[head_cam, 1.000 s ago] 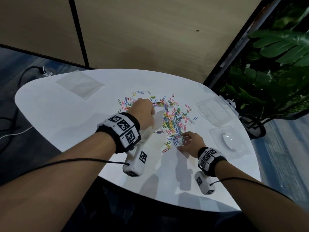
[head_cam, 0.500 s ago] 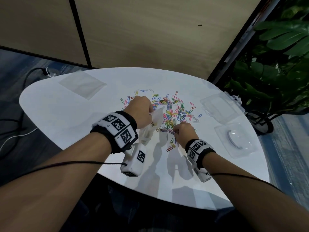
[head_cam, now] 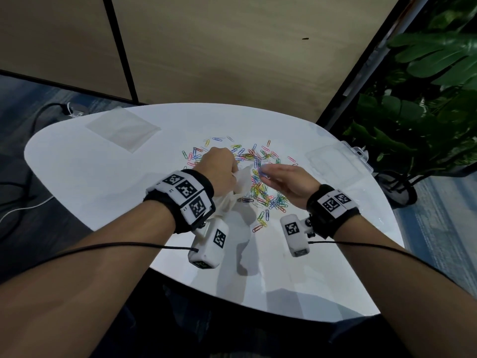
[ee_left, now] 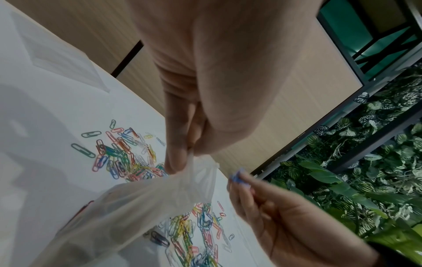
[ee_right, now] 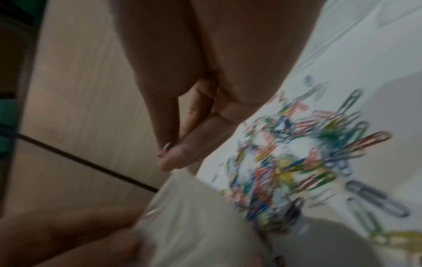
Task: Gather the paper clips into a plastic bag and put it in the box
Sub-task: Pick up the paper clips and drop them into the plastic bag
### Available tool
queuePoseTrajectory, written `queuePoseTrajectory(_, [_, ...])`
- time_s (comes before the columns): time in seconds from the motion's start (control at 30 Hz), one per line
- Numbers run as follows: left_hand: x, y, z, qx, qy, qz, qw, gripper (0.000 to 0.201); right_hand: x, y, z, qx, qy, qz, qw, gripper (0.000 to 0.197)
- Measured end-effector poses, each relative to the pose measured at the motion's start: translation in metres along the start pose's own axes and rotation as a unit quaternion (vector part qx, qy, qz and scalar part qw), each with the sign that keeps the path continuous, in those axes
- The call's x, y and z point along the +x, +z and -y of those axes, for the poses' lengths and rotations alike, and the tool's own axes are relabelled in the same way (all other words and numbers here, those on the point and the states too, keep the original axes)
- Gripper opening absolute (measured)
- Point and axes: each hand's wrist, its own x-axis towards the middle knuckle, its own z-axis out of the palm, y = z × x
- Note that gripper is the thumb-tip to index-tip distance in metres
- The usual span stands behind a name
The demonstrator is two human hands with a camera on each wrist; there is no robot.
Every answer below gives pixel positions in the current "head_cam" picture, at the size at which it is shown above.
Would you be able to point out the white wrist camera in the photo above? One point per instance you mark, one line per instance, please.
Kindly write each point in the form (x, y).
(210, 244)
(295, 234)

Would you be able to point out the clear plastic box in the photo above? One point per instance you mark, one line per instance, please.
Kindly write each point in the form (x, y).
(339, 164)

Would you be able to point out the person's right forearm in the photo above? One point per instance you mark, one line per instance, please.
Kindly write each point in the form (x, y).
(413, 290)

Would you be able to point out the person's right hand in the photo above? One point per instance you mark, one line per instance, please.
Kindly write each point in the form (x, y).
(294, 184)

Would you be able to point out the person's left fingers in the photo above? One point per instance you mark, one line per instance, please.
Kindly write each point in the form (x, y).
(234, 165)

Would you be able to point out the person's left hand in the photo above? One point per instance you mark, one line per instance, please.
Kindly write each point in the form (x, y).
(216, 167)

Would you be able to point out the clear plastic bag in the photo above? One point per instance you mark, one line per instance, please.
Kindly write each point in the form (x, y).
(123, 128)
(242, 182)

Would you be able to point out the black metal frame post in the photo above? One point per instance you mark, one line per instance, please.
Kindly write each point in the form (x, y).
(367, 63)

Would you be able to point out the person's right thumb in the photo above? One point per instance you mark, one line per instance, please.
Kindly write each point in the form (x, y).
(271, 181)

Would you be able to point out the green leafy plant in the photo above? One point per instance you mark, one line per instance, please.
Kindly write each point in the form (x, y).
(425, 93)

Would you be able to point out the person's left forearm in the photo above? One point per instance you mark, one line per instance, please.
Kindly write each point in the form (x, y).
(82, 279)

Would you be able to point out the person's dark trousers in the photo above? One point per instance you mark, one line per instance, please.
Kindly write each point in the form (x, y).
(223, 328)

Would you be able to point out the black plant pot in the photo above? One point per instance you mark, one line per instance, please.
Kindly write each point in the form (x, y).
(400, 190)

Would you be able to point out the black marker wristband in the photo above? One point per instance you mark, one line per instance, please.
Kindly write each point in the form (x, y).
(331, 210)
(182, 199)

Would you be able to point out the pile of coloured paper clips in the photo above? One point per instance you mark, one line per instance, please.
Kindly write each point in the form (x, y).
(261, 192)

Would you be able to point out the white power plug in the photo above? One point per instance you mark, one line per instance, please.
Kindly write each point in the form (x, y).
(75, 111)

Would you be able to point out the flat clear plastic bag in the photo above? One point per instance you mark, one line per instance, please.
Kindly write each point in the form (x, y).
(123, 128)

